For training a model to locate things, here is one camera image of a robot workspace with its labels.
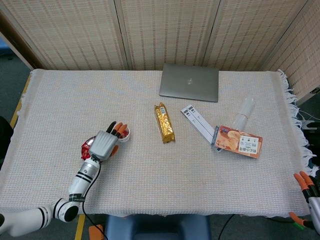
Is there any right robot hand silver orange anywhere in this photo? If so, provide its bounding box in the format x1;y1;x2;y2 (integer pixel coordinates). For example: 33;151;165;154
288;171;320;230

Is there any round metal plate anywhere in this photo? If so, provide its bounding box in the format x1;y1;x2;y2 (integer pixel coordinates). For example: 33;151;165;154
82;136;101;161

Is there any blue grey seat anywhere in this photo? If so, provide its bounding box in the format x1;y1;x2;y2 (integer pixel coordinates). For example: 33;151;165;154
103;214;212;240

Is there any gold foil biscuit pack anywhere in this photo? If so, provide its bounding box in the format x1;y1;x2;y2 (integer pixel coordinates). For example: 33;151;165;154
153;102;176;145

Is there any grey closed laptop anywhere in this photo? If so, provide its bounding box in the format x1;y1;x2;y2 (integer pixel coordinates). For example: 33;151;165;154
159;63;220;103

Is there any white cable bundle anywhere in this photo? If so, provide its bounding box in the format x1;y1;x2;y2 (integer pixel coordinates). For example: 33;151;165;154
297;109;316;127

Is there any woven pale tablecloth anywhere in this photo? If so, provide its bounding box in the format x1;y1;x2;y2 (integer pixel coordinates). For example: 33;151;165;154
0;68;320;218

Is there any orange block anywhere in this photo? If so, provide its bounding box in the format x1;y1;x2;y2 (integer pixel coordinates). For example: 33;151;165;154
88;224;105;240

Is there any long flat white box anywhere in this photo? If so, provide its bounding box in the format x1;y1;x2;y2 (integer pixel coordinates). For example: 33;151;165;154
186;104;217;137
180;107;214;145

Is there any orange blue cracker box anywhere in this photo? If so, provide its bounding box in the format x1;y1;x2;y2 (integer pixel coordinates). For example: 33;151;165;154
211;124;264;160

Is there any woven bamboo screen panel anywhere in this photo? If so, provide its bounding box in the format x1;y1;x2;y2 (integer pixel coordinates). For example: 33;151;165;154
259;0;320;101
0;0;131;71
202;0;310;72
114;0;222;71

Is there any blue background object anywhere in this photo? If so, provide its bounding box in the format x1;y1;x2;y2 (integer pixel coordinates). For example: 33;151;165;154
0;37;12;60

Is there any white paper cup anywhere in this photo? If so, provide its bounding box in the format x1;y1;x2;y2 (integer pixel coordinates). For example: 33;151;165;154
116;125;132;144

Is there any black bulky object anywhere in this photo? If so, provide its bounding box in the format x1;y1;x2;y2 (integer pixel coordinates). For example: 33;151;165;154
0;116;13;163

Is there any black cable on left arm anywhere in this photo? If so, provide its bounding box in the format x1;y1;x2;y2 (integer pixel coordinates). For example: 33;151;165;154
81;154;106;240

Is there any brown wooden post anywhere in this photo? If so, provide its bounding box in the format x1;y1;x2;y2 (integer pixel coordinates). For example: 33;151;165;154
0;11;47;71

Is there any black floor cable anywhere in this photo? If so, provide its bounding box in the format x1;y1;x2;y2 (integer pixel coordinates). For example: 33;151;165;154
218;214;237;240

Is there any left robot hand silver orange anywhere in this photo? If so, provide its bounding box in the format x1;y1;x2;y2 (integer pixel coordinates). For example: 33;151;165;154
89;121;129;161

